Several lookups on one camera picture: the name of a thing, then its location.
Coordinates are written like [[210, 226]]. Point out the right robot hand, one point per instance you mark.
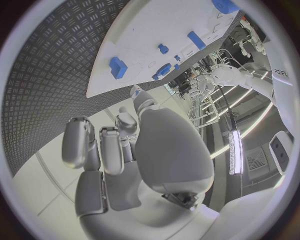
[[173, 150]]

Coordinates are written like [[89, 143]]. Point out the white task board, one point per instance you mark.
[[152, 28]]

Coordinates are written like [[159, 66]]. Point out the blue stepped block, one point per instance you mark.
[[118, 68]]

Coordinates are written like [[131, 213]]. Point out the glowing light bar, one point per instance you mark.
[[236, 151]]

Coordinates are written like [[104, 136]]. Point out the blue plug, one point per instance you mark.
[[163, 49]]

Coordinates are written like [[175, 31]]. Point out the blue short cylinder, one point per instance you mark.
[[177, 67], [155, 77]]

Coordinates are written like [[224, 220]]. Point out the black lamp pole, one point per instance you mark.
[[226, 101]]

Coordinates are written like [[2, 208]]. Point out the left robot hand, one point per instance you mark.
[[206, 84]]

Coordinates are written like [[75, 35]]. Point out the small blue peg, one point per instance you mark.
[[177, 58]]

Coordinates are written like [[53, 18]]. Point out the aluminium frame rack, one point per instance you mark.
[[206, 110]]

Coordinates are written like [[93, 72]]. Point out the large blue cylinder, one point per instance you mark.
[[225, 6]]

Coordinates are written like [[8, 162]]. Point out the blue gear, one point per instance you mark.
[[164, 69]]

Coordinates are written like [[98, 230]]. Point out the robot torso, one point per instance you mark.
[[283, 97]]

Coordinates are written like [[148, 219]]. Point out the blue long cylinder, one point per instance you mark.
[[196, 40]]

